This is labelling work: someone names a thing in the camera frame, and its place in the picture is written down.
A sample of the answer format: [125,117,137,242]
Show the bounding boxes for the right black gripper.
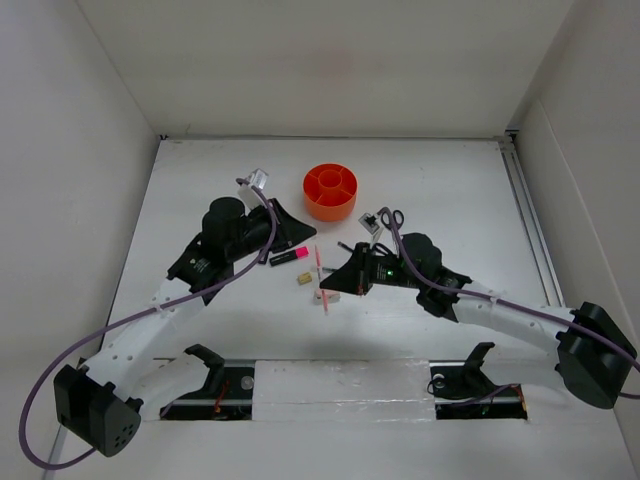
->
[320,242,424,295]

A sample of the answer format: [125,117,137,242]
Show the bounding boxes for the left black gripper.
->
[227,198,316,263]

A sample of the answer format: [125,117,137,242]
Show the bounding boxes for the red clear pen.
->
[314,244,329,316]

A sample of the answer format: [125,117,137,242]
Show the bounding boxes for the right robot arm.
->
[320,233,637,409]

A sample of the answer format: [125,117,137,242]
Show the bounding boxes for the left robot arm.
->
[53,197,317,457]

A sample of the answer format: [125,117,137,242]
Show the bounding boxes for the pink capped black highlighter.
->
[269,246,309,267]

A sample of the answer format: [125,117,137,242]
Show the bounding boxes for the pink white eraser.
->
[313,288,341,305]

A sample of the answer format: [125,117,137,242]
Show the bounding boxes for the black gel pen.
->
[337,241,354,254]

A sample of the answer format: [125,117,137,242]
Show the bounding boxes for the small tan eraser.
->
[297,272,313,285]

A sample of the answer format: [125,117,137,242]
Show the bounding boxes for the orange round divided container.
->
[302,163,358,223]

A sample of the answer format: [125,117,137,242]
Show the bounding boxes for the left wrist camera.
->
[237,169,269,211]

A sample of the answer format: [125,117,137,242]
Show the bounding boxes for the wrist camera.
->
[358,213,384,244]
[237,169,269,211]

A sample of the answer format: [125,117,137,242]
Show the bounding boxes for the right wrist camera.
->
[358,213,384,244]

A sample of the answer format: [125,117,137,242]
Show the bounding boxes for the black handled scissors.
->
[378,207,405,230]

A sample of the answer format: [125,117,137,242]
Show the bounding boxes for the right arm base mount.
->
[426,342,528,420]

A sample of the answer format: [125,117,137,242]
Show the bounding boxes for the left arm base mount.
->
[160,344,256,421]

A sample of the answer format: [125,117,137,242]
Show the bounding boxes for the aluminium rail right side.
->
[495,131,565,306]

